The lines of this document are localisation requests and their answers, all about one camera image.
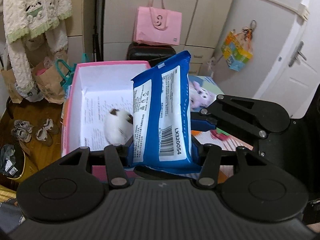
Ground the blue wet wipes pack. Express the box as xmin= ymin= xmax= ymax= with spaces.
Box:
xmin=127 ymin=50 xmax=201 ymax=174

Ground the white brown plush toy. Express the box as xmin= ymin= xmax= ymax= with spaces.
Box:
xmin=104 ymin=108 xmax=133 ymax=145

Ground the colourful hanging paper bag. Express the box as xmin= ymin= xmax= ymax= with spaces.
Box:
xmin=221 ymin=20 xmax=257 ymax=72

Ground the black suitcase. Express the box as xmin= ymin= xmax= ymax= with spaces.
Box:
xmin=126 ymin=42 xmax=176 ymax=61

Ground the pink storage box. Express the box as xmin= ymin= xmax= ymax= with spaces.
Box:
xmin=61 ymin=61 xmax=150 ymax=156

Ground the yellow bin with bag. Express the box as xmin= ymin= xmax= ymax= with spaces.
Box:
xmin=0 ymin=144 xmax=39 ymax=183

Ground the teal tote bag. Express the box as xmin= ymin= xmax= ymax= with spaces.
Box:
xmin=55 ymin=58 xmax=78 ymax=93

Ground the pink paper shopping bag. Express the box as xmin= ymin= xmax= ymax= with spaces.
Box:
xmin=133 ymin=0 xmax=182 ymax=46

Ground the beige wardrobe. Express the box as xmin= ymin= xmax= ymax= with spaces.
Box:
xmin=101 ymin=0 xmax=233 ymax=75

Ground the brown paper bag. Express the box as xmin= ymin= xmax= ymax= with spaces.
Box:
xmin=31 ymin=59 xmax=65 ymax=104

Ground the cream knitted cardigan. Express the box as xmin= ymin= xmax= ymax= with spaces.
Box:
xmin=3 ymin=0 xmax=72 ymax=94

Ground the white door with handle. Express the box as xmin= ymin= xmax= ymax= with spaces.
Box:
xmin=254 ymin=0 xmax=319 ymax=118

